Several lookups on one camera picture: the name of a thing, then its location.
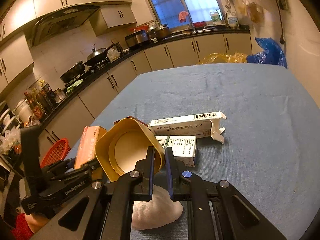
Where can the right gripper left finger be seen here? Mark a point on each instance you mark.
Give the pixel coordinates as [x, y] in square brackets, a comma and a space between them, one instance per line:
[144, 183]

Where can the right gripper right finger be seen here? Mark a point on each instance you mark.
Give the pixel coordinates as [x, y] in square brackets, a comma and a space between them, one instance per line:
[177, 187]

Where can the white sock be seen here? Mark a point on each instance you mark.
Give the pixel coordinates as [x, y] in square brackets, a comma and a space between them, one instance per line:
[159, 211]

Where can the white green medicine box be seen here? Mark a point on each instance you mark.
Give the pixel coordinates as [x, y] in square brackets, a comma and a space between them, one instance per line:
[183, 147]

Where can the yellow square plastic bowl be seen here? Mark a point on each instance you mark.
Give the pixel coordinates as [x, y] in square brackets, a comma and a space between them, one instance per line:
[123, 145]

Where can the pink paper box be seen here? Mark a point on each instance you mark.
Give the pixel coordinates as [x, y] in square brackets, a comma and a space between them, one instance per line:
[86, 149]

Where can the long white medicine box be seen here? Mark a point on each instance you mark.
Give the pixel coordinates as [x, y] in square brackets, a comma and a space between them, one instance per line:
[199, 125]

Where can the red plastic basket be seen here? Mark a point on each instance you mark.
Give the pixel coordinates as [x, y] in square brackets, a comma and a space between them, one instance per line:
[56, 153]

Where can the clear plastic bags on counter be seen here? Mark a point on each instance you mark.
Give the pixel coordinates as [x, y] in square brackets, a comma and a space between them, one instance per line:
[11, 141]

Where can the red label sauce bottle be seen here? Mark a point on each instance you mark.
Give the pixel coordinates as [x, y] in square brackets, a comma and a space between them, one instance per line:
[39, 114]

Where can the white kettle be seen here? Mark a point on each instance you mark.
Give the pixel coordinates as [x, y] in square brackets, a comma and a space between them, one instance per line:
[23, 111]

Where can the dark sauce bottle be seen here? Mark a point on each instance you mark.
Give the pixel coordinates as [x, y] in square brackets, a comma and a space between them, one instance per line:
[42, 100]

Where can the green rag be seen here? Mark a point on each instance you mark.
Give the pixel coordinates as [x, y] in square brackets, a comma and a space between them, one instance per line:
[73, 86]

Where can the black frying pan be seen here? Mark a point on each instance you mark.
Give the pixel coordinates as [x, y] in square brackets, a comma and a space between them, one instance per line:
[76, 70]

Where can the yellow plastic bag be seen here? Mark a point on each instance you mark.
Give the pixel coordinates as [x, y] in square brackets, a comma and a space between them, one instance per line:
[224, 58]

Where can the black wok with lid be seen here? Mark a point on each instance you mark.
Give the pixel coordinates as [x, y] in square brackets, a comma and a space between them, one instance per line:
[97, 55]

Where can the silver rice cooker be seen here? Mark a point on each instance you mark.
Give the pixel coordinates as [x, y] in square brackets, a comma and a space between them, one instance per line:
[137, 39]

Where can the dark cooking pot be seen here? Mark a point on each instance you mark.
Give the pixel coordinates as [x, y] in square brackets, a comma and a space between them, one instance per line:
[159, 31]

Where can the blue plastic bag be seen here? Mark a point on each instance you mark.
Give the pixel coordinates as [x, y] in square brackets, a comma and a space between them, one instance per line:
[271, 53]

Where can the range hood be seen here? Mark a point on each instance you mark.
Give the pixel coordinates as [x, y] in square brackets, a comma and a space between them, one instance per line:
[60, 21]

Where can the pink cloth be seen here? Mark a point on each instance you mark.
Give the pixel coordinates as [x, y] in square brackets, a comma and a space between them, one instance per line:
[183, 15]

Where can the detergent bottle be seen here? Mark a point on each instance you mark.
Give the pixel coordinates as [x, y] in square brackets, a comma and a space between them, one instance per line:
[215, 16]

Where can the window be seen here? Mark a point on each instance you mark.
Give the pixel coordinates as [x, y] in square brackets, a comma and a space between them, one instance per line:
[167, 11]

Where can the hanging plastic bags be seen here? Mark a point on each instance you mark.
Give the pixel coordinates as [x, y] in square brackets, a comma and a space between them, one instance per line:
[253, 10]

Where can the upper wall cabinet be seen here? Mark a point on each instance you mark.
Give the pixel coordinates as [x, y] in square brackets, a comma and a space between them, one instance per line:
[111, 17]

